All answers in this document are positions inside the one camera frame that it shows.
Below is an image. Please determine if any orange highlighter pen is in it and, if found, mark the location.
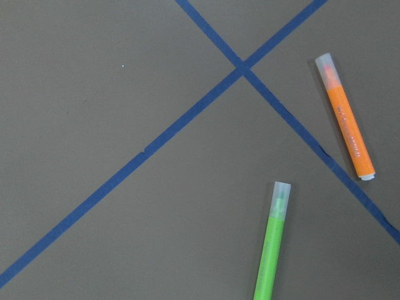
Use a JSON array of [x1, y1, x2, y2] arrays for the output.
[[315, 53, 376, 181]]

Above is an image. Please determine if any green highlighter pen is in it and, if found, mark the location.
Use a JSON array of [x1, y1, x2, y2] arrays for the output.
[[253, 181, 291, 300]]

